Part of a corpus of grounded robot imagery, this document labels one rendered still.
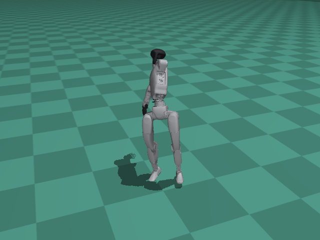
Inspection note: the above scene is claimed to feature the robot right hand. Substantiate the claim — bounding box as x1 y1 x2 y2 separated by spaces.
142 104 148 116

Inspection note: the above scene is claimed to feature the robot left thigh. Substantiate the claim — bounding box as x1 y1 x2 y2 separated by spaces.
166 110 180 152

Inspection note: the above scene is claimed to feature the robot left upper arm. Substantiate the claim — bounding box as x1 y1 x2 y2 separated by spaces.
152 59 168 71

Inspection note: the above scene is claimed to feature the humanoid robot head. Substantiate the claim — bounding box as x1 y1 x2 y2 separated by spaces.
150 49 166 65

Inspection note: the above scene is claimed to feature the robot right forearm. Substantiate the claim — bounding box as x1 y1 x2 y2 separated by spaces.
142 85 151 107

